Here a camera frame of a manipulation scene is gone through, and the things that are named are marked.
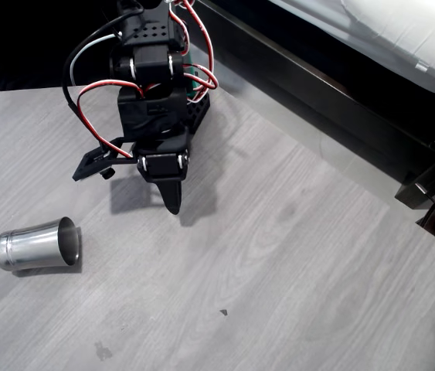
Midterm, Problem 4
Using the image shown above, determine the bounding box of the red white base servo cable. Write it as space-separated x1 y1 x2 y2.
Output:
167 0 219 104

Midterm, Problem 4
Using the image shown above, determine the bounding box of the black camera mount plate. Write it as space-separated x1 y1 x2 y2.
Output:
71 136 139 182

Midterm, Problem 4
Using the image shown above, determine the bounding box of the dark wooden bed frame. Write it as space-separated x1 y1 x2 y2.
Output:
197 0 435 212

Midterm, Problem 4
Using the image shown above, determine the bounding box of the black camera cable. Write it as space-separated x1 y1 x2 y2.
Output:
61 6 145 156

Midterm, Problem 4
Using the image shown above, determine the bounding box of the shiny steel cup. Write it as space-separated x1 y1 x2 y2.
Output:
0 216 83 271

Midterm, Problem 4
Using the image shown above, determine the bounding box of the green circuit board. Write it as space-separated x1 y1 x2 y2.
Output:
183 53 207 104

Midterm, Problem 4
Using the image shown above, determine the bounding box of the red white gripper servo cable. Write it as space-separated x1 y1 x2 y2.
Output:
76 78 145 160

